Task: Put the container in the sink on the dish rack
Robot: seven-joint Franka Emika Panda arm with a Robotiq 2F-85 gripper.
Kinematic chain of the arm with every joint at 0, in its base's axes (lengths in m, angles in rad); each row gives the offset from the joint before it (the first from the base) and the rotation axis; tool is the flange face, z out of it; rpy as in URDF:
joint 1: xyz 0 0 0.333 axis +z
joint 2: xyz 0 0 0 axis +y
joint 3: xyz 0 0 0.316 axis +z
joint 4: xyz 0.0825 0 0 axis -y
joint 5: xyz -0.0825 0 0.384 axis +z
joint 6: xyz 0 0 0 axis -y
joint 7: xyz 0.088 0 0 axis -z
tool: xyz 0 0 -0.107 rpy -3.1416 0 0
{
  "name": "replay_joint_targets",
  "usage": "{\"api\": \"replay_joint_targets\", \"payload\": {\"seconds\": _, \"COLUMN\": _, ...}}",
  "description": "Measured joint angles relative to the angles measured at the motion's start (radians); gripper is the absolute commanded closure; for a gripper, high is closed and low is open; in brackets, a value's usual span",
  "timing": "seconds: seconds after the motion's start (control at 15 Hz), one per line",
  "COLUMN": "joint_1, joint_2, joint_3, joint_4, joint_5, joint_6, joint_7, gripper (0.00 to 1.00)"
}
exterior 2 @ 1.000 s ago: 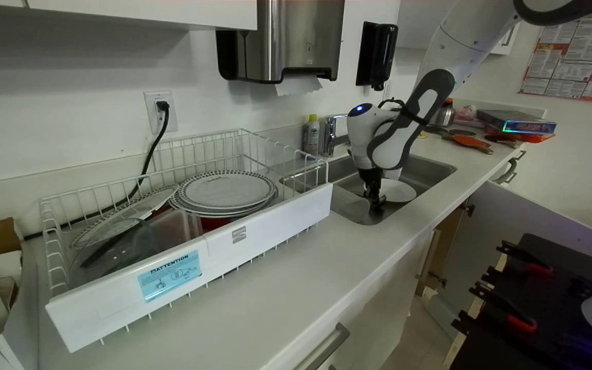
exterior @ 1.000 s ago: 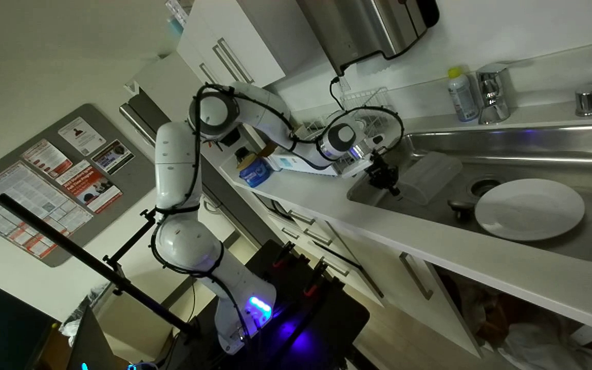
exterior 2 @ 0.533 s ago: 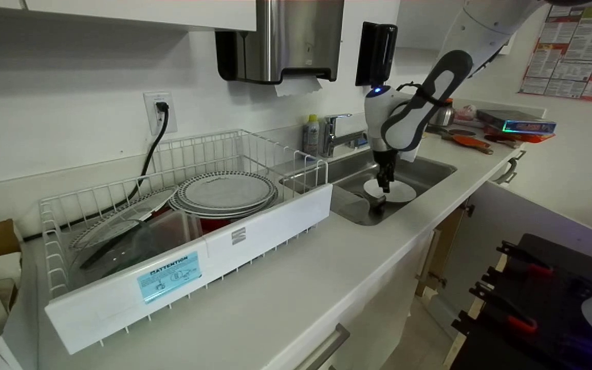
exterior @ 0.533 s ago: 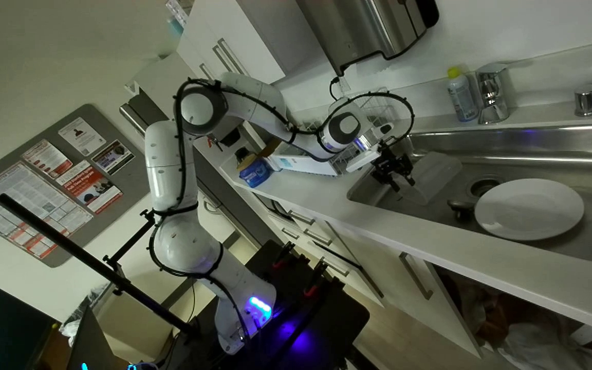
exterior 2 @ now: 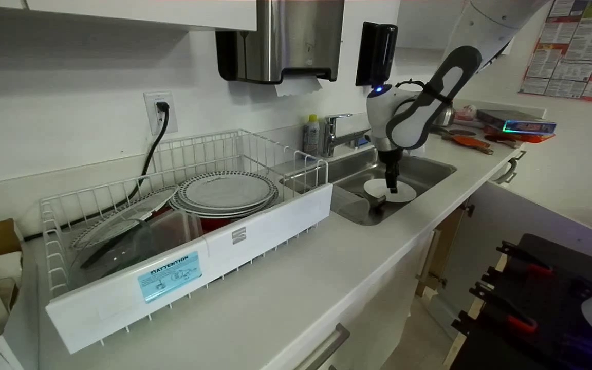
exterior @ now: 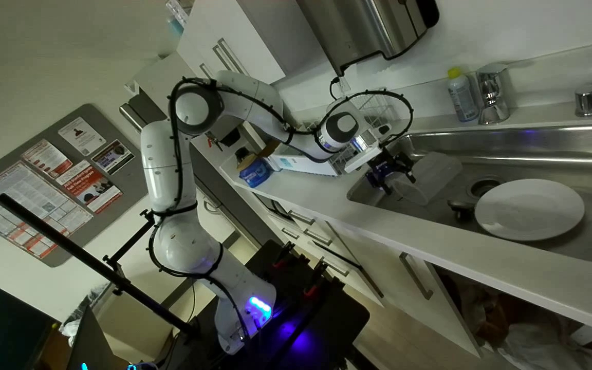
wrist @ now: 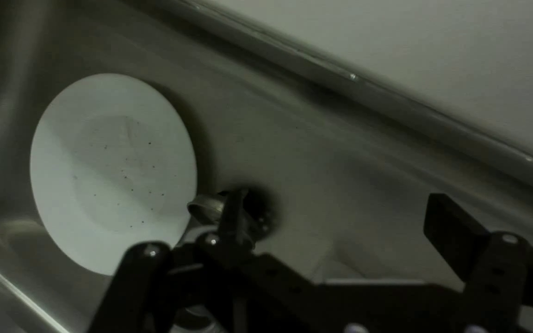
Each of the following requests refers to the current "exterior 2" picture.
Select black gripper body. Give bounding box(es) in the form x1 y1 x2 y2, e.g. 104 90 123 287
377 143 405 174

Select translucent plastic container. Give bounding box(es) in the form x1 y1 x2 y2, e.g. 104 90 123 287
331 189 388 226

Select stainless steel sink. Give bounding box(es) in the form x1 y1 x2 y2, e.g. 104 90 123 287
279 143 461 228

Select chrome faucet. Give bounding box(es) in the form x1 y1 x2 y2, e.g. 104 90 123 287
318 110 374 158

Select black soap dispenser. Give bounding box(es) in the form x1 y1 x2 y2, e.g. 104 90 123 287
353 21 400 90

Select white paper towel sheet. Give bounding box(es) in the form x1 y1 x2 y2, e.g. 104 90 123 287
272 72 322 98

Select white open cabinet door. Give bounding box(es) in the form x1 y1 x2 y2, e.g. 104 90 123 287
437 181 592 325

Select white drain tray blue label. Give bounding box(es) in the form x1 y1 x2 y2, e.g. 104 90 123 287
44 182 335 356

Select white upper cabinet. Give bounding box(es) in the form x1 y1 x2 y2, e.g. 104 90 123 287
0 0 260 32
397 0 472 50

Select stack of books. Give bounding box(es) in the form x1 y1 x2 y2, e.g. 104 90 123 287
472 105 560 143

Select steel paper towel dispenser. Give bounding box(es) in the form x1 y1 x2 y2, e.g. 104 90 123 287
214 0 348 86

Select grey round plate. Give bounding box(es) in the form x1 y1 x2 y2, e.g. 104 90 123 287
170 170 282 220

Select red bowl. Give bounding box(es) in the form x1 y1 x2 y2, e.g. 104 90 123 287
199 213 245 234

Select black cart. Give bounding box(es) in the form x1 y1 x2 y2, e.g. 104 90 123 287
449 232 592 370

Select black pan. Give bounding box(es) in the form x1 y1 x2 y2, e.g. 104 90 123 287
77 209 198 273

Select glass pot lid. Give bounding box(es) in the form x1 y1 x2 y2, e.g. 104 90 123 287
72 186 179 253

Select orange handled tool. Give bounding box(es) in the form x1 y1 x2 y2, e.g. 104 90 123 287
441 130 495 155

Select metal cabinet handle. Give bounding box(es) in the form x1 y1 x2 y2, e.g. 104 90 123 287
494 147 528 186

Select black clamp red handle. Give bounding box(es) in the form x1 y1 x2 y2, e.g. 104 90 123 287
469 265 551 314
451 299 541 340
495 237 558 280

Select metal drawer handle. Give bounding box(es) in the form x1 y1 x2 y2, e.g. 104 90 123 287
294 323 351 370

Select white wire dish rack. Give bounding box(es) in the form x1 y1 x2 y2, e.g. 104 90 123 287
36 127 335 344

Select wall posters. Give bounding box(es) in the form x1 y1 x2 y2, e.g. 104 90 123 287
518 0 592 106

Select black power cable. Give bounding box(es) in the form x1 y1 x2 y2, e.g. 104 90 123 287
20 98 172 242

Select white wall outlet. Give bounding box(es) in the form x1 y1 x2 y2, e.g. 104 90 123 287
141 88 179 136

